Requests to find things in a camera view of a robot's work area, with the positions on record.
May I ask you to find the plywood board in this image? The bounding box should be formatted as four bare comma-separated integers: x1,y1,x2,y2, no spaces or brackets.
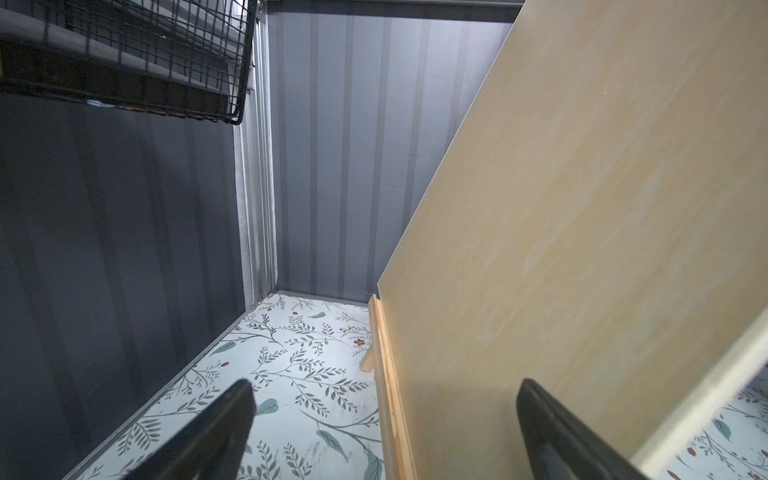
378,1,767,479

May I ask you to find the wooden easel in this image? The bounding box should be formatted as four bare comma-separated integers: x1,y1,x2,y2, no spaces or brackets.
360,294,418,480

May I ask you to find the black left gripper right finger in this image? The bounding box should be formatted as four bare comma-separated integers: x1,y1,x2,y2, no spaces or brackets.
516,378,645,480

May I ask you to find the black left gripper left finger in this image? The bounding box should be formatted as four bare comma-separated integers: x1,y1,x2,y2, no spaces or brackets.
126,379,256,479

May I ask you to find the floral table mat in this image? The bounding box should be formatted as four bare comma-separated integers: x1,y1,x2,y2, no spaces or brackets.
71,291,386,479

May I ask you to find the black wire wall basket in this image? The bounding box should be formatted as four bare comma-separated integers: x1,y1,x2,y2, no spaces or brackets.
1,0,264,125

